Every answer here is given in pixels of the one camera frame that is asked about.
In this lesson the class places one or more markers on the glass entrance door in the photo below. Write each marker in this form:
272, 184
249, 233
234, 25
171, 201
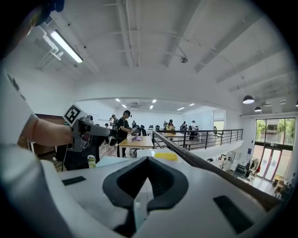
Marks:
272, 151

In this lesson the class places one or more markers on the black office chair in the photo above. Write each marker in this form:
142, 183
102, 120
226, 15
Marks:
76, 160

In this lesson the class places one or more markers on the long ceiling light fixture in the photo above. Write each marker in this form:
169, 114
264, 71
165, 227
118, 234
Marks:
66, 46

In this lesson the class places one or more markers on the large black pendant lamp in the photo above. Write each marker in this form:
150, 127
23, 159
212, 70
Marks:
248, 100

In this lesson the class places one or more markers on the green drink can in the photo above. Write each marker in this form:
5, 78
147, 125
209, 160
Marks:
91, 161

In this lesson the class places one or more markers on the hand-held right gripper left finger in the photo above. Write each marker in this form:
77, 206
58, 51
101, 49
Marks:
111, 188

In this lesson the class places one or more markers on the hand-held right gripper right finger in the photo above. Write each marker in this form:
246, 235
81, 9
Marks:
179, 188

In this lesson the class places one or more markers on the yellow corn cob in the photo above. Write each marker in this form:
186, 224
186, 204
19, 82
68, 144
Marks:
165, 156

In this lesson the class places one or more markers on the wooden work table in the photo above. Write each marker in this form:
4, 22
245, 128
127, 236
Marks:
139, 142

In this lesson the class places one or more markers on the black metal railing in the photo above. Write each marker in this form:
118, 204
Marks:
209, 138

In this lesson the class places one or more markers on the person's white shirt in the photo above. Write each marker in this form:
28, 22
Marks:
14, 111

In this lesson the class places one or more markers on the purple cloth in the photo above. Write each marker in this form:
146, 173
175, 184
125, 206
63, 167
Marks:
137, 138

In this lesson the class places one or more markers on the ceiling dome camera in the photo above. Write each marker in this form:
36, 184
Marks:
184, 60

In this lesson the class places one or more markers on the small black pendant lamp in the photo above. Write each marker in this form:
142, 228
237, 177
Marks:
258, 109

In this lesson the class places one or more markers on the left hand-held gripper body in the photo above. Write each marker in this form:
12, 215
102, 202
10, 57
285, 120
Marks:
80, 130

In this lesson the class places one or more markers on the person's left forearm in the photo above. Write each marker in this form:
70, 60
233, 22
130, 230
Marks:
53, 134

